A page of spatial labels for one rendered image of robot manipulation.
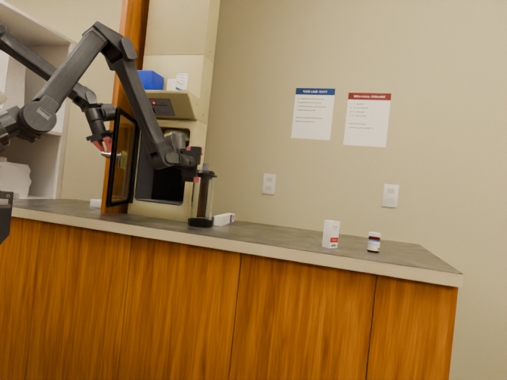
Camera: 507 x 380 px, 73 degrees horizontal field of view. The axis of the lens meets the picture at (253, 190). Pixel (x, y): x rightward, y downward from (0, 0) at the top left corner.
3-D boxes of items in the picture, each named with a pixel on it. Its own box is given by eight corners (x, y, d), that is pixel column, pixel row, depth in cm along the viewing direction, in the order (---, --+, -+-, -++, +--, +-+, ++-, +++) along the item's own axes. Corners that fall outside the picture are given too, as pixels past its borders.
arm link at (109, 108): (76, 100, 144) (84, 90, 138) (102, 99, 153) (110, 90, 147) (87, 127, 144) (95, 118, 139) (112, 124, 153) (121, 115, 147)
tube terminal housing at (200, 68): (155, 212, 190) (170, 73, 190) (209, 219, 181) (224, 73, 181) (127, 213, 166) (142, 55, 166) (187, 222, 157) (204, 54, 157)
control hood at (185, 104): (136, 117, 166) (139, 96, 166) (198, 120, 157) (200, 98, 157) (121, 111, 155) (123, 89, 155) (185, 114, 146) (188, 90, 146)
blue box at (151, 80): (143, 96, 164) (145, 77, 164) (162, 96, 161) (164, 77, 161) (130, 90, 155) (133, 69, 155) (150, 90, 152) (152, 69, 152)
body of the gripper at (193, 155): (200, 151, 135) (192, 148, 128) (198, 177, 135) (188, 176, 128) (185, 151, 137) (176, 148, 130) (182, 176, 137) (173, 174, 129)
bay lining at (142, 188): (161, 199, 189) (168, 135, 189) (204, 204, 181) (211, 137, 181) (133, 198, 165) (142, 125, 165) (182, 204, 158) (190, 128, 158)
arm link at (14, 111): (-9, 118, 85) (-2, 112, 81) (28, 102, 92) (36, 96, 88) (16, 151, 88) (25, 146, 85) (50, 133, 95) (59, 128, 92)
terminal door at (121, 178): (128, 203, 164) (137, 121, 164) (107, 207, 134) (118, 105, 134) (127, 203, 164) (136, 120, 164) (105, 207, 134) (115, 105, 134)
